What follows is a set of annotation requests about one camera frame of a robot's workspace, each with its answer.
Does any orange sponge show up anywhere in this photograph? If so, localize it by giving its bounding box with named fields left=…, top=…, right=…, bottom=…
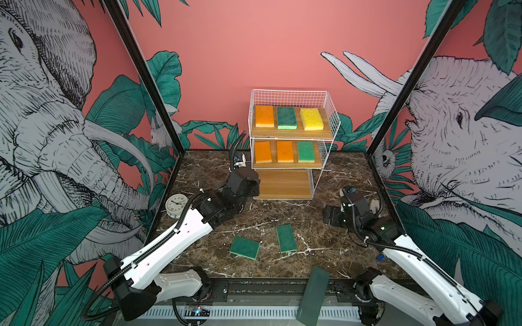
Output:
left=277, top=141, right=294, bottom=163
left=254, top=141, right=273, bottom=164
left=255, top=105, right=275, bottom=128

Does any yellow sponge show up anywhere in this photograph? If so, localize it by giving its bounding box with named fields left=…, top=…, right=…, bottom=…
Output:
left=300, top=108, right=324, bottom=131

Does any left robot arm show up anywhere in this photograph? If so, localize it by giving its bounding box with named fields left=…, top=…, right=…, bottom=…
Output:
left=81, top=133, right=260, bottom=321

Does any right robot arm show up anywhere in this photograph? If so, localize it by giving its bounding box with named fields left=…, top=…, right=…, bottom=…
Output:
left=322, top=186, right=504, bottom=325

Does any white round clock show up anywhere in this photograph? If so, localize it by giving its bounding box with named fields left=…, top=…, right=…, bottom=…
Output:
left=164, top=194, right=188, bottom=220

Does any dark green foreground sponge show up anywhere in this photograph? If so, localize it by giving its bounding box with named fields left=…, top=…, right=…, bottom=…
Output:
left=296, top=266, right=330, bottom=326

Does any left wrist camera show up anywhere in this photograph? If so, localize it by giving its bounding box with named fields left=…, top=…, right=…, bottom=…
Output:
left=233, top=153, right=247, bottom=169

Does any white wire three-tier shelf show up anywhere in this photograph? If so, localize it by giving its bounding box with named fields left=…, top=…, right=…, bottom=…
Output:
left=249, top=89, right=341, bottom=200

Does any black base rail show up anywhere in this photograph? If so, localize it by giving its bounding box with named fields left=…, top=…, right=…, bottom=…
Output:
left=205, top=278, right=361, bottom=305

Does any white slotted cable duct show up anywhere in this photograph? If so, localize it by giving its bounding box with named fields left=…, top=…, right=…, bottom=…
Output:
left=140, top=305, right=362, bottom=321

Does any left black frame post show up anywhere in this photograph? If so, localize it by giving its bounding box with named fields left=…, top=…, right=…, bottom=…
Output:
left=103, top=0, right=185, bottom=155

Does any black frame post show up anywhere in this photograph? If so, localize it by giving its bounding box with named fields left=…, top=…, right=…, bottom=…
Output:
left=366, top=0, right=466, bottom=158
left=103, top=0, right=185, bottom=155

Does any right black frame post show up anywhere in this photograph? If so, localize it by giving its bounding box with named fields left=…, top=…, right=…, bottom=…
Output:
left=366, top=0, right=466, bottom=158

